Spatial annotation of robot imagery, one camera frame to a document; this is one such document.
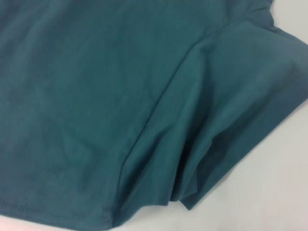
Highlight teal blue shirt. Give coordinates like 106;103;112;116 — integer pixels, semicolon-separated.
0;0;308;217

